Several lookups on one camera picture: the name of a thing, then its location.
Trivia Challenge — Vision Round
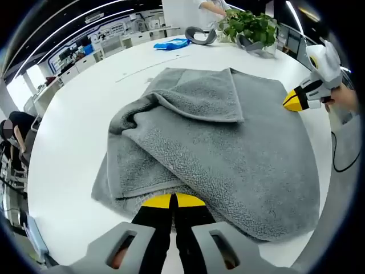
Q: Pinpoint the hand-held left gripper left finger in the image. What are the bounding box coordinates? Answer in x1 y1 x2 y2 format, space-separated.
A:
67 194 172 274

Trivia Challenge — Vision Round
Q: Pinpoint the black cable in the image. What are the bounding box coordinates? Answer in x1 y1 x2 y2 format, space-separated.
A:
330 125 362 173

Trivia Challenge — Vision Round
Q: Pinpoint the grey curved headband device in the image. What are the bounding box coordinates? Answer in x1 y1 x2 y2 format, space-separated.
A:
184 26 217 46
236 34 268 57

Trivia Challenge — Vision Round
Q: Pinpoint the white table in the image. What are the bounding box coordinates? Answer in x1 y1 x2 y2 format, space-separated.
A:
27 33 333 268

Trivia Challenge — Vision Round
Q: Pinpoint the row of white cabinets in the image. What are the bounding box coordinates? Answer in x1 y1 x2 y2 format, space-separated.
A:
24 28 168 111

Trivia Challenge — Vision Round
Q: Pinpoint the green potted plant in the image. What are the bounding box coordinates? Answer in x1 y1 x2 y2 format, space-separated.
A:
218 9 279 49

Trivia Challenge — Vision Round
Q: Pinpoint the blue wipes packet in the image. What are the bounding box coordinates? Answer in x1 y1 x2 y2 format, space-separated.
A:
153 38 191 51

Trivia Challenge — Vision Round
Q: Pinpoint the person's right hand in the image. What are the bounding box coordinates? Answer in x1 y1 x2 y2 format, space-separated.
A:
323 84 359 114

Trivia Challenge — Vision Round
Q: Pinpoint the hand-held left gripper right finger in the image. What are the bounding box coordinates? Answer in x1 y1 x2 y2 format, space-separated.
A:
174 192 286 274

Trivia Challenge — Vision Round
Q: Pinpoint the grey towel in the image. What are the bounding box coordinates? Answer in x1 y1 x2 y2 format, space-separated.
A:
91 67 322 244

